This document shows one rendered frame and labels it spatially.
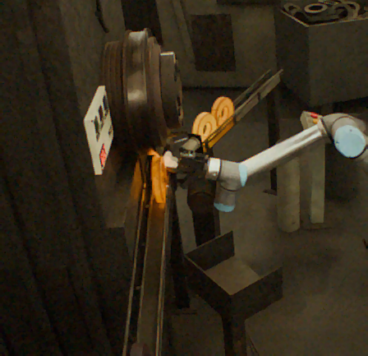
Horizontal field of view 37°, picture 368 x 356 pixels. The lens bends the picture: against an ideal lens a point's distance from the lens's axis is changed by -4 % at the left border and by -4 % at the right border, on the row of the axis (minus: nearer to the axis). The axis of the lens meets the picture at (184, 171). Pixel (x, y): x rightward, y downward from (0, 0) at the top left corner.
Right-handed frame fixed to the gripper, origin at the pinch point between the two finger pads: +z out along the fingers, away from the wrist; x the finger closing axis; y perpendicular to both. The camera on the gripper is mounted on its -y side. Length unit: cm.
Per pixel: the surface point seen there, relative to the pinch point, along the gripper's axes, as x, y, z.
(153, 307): 70, -14, -6
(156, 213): 22.7, -8.9, -2.7
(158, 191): 21.8, 0.3, -1.7
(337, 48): -186, 16, -115
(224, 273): 55, -6, -28
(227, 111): -52, 6, -30
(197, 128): -30.8, 4.0, -15.5
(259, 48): -245, -16, -69
